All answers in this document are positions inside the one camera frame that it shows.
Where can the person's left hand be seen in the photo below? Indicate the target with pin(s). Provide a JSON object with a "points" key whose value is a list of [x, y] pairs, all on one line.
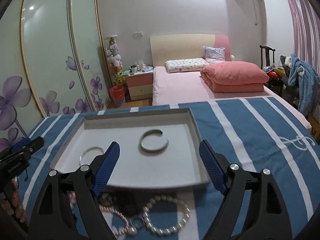
{"points": [[17, 203]]}

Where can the red waste bin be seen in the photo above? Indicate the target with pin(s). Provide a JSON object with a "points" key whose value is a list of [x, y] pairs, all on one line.
{"points": [[117, 93]]}

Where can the folded salmon quilt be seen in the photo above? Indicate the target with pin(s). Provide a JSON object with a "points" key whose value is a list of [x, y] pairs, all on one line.
{"points": [[234, 77]]}

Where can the wide silver cuff bangle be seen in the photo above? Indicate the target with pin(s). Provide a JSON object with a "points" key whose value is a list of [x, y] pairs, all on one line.
{"points": [[153, 141]]}

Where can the pink beige nightstand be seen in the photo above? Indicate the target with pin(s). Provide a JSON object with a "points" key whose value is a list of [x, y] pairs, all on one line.
{"points": [[140, 85]]}

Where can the white patterned pillow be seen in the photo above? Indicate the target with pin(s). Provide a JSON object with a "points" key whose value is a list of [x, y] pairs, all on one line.
{"points": [[185, 65]]}

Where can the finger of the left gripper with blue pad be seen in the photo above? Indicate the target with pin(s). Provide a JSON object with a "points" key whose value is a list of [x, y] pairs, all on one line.
{"points": [[20, 144]]}

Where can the grey jewelry tray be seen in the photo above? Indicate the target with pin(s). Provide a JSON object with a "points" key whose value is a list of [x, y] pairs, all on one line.
{"points": [[178, 166]]}

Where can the pink curtain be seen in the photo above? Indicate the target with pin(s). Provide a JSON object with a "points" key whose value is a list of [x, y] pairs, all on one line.
{"points": [[305, 32]]}

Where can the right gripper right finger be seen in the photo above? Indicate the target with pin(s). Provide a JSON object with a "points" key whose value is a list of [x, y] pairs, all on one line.
{"points": [[267, 216]]}

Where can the dark wooden chair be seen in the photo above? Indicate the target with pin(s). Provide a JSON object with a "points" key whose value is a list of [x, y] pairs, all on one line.
{"points": [[267, 55]]}

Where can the thin silver bangle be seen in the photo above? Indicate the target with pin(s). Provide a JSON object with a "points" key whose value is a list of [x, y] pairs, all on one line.
{"points": [[89, 155]]}

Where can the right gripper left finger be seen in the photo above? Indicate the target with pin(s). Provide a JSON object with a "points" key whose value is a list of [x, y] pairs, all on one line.
{"points": [[52, 217]]}

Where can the blue bathrobe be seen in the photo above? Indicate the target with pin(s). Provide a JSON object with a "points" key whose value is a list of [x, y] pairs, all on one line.
{"points": [[308, 81]]}

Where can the bed with pink sheet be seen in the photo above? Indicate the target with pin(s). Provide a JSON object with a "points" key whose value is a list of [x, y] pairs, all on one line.
{"points": [[185, 87]]}

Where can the plush toy stand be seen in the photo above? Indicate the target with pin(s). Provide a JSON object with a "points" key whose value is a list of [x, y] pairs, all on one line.
{"points": [[114, 61]]}

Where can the lilac cushion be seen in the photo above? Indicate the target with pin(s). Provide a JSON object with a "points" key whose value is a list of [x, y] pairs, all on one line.
{"points": [[212, 55]]}

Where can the sliding wardrobe with flowers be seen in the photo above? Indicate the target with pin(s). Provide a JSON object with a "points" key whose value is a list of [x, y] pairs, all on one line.
{"points": [[52, 63]]}

